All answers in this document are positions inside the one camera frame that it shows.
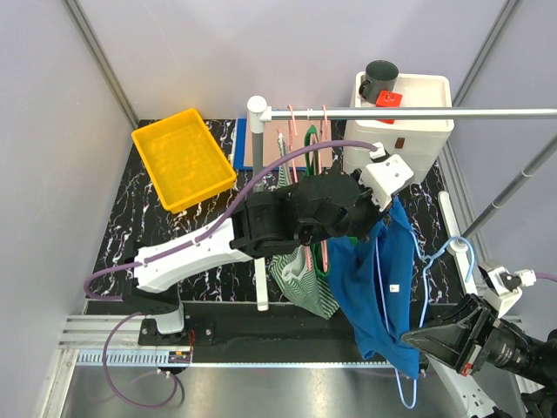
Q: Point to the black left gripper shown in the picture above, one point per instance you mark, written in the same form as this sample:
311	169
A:
373	214

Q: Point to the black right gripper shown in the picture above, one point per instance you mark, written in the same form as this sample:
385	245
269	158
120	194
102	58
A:
461	337

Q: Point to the blue tank top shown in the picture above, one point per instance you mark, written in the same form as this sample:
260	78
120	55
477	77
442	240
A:
371	281

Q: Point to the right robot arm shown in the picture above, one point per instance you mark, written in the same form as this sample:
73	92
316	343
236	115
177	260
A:
509	348

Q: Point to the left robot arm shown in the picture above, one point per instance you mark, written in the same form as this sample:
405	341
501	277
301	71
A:
317	208

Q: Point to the green white striped tank top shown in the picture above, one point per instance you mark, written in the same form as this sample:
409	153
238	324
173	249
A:
303	281

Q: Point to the blue framed pink board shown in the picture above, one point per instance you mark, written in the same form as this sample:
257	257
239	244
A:
242	159

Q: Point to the white drawer unit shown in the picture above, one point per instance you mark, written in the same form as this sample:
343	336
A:
419	142

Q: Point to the white rack foot bar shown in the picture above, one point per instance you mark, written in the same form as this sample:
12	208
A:
261	285

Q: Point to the red plastic block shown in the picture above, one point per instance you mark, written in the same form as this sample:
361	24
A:
389	99

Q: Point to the dark grey mug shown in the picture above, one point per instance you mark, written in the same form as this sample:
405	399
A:
380	75

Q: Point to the yellow plastic bin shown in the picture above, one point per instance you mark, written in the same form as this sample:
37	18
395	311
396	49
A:
184	161

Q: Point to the black marbled mat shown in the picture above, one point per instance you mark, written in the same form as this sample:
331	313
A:
137	217

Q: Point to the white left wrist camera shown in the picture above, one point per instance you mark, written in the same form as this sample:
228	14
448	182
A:
386	179

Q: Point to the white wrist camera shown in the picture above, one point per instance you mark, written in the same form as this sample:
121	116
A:
386	179
504	288

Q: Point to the pink wire hanger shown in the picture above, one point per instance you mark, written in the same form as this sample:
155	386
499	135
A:
292	135
322	137

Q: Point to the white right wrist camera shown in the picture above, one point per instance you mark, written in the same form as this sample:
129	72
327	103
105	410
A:
504	288

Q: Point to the metal clothes rail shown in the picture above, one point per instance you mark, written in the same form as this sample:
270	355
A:
431	113

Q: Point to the white grey rack post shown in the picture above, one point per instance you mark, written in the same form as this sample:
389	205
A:
256	106

